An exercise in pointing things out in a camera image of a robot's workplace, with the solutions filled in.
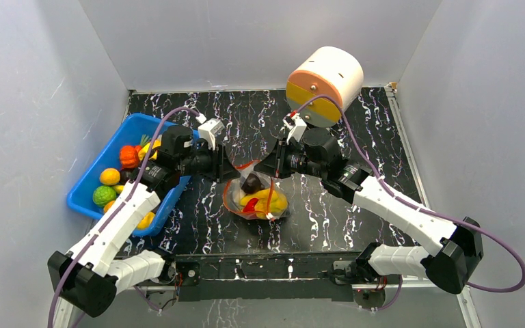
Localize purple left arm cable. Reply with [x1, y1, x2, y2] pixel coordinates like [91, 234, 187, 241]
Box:
[47, 107, 206, 328]

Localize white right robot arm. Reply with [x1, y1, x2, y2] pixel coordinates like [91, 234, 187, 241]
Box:
[254, 128, 483, 294]

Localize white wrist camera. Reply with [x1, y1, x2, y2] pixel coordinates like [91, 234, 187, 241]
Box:
[196, 114, 224, 150]
[283, 112, 308, 144]

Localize orange toy citrus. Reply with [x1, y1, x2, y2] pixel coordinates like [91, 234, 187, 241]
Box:
[103, 200, 115, 214]

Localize yellow orange toy fruit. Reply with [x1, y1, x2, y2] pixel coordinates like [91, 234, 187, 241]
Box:
[136, 212, 155, 230]

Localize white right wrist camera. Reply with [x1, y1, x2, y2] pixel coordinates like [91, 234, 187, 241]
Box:
[283, 112, 308, 144]

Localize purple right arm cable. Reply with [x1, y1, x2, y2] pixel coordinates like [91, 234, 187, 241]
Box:
[294, 94, 525, 293]

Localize yellow toy pepper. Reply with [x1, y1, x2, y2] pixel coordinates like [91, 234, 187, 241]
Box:
[137, 138, 162, 162]

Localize green toy fruit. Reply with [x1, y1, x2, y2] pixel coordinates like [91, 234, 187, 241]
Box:
[92, 185, 117, 208]

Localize round drawer cabinet toy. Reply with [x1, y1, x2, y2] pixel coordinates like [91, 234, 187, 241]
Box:
[286, 46, 364, 128]

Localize dark plum toy fruit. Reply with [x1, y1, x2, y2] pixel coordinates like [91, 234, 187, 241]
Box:
[119, 168, 133, 185]

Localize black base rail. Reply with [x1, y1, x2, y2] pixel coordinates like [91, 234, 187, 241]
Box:
[144, 251, 404, 303]

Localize yellow toy lemon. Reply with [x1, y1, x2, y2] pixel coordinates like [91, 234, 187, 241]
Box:
[99, 168, 121, 186]

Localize small yellow toy fruit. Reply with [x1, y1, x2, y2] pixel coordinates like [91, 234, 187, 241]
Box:
[112, 184, 124, 194]

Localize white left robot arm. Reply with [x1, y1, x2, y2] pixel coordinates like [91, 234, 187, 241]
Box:
[47, 119, 239, 318]

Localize blue plastic bin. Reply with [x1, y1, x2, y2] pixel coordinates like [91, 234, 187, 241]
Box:
[66, 113, 191, 237]

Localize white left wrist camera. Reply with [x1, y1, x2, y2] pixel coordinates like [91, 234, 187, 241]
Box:
[196, 114, 224, 150]

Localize clear zip bag orange zipper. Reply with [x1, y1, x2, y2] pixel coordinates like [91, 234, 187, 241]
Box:
[222, 160, 290, 221]

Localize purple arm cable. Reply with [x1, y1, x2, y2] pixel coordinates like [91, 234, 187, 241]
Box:
[294, 94, 525, 293]
[47, 107, 206, 328]

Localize dark eggplant toy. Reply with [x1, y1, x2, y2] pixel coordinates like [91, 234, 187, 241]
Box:
[241, 173, 265, 195]

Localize yellow toy banana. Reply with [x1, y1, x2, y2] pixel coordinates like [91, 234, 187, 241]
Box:
[239, 189, 288, 220]

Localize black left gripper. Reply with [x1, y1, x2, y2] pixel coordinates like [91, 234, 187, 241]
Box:
[178, 141, 241, 184]

